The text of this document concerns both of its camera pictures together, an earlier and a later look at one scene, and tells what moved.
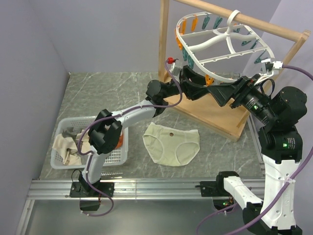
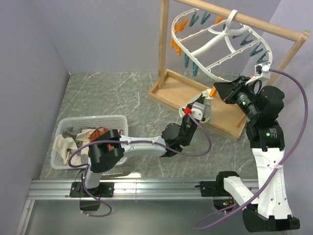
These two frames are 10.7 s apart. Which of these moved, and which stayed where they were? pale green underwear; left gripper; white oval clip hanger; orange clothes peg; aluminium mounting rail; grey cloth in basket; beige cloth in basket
Moved: left gripper; orange clothes peg; pale green underwear
Stayed: white oval clip hanger; grey cloth in basket; beige cloth in basket; aluminium mounting rail
